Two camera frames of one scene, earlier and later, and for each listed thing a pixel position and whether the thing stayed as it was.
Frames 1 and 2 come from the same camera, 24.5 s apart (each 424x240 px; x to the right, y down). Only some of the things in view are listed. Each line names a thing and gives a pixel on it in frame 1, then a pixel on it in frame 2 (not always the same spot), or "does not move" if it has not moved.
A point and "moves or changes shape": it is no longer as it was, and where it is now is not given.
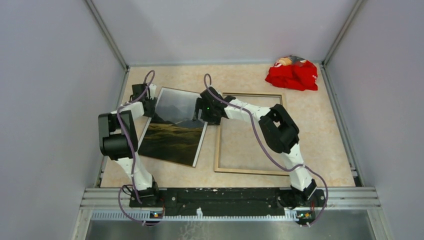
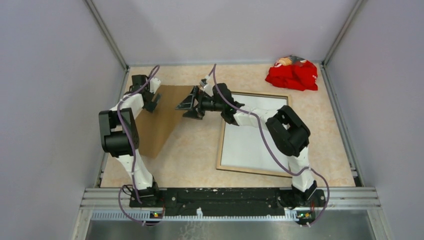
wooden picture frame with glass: (240, 148) does not move
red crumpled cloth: (293, 72) does not move
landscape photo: (171, 133) moves or changes shape
